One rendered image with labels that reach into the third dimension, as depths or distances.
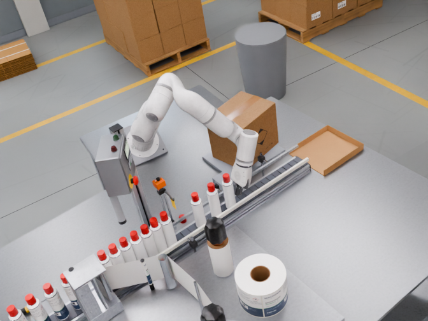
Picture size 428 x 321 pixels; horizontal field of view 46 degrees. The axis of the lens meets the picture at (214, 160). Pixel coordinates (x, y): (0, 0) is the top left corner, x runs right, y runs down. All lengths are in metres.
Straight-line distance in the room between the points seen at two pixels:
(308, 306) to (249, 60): 2.83
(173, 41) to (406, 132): 2.62
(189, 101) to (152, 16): 3.34
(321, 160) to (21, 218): 2.48
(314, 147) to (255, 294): 1.15
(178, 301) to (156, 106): 0.82
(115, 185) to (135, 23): 3.46
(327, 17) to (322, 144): 3.11
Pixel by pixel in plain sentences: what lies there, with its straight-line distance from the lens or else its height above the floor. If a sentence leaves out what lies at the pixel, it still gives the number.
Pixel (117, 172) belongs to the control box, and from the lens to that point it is 2.00.
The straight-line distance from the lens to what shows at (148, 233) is 2.23.
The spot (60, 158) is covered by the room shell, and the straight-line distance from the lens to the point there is 4.72.
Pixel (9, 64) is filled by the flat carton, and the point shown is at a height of 0.17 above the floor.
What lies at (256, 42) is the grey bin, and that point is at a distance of 4.47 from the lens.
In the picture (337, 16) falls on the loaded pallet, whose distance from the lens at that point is 5.98.
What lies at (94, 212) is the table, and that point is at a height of 0.83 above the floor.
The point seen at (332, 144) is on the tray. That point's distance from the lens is 2.88.
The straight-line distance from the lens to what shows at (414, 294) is 2.99.
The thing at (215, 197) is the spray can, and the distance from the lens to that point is 2.35.
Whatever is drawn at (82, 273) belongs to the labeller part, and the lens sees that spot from 2.05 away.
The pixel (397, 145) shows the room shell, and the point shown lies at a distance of 4.24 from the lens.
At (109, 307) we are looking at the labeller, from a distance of 2.17.
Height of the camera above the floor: 2.62
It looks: 39 degrees down
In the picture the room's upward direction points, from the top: 11 degrees counter-clockwise
